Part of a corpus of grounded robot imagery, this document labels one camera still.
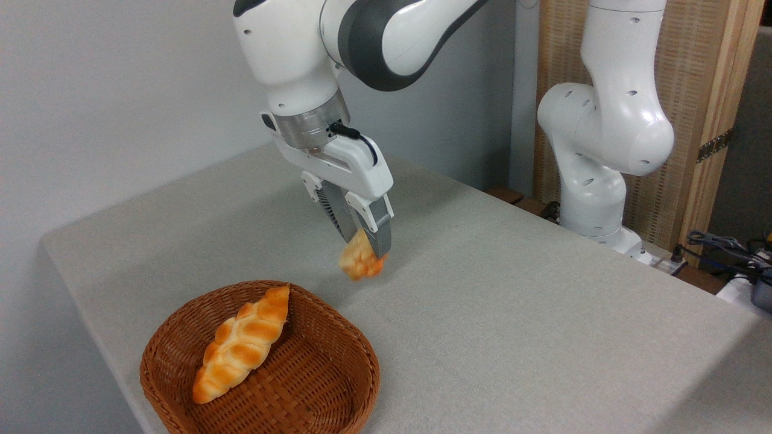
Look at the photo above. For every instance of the metal screen hinge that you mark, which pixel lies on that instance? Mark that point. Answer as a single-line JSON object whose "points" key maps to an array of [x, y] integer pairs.
{"points": [[715, 146]]}

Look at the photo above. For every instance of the grey container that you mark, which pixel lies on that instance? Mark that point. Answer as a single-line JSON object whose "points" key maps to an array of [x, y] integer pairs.
{"points": [[763, 296]]}

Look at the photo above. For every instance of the braided bread loaf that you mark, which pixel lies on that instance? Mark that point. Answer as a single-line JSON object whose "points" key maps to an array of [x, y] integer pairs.
{"points": [[241, 343]]}

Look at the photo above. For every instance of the brown wicker basket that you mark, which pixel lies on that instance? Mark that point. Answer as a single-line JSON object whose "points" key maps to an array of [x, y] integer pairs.
{"points": [[325, 374]]}

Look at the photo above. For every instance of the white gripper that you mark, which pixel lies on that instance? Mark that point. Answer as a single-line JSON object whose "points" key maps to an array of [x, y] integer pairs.
{"points": [[362, 172]]}

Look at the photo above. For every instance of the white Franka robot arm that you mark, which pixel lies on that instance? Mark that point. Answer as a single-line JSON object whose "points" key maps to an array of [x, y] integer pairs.
{"points": [[609, 120]]}

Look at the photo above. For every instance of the round flower-shaped bread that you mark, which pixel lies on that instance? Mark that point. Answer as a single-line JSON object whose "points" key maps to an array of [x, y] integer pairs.
{"points": [[359, 262]]}

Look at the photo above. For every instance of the white box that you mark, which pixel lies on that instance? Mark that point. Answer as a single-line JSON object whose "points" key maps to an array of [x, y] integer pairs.
{"points": [[736, 289]]}

